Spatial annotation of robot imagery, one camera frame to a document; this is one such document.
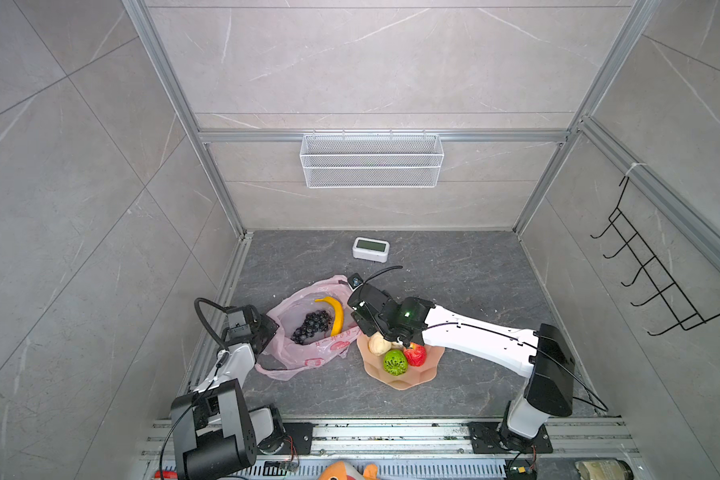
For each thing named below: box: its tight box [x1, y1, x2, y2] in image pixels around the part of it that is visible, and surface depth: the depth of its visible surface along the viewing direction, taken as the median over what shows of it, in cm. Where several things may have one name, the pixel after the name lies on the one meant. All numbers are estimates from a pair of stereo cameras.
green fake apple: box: [383, 349, 409, 376], surface depth 81 cm
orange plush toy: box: [318, 461, 379, 480], surface depth 65 cm
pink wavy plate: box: [357, 332, 446, 390], surface depth 83 cm
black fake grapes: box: [291, 310, 333, 345], surface depth 91 cm
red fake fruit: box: [404, 342, 427, 367], surface depth 83 cm
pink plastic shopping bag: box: [255, 275, 362, 381], surface depth 85 cm
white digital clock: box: [352, 236, 390, 263], surface depth 112 cm
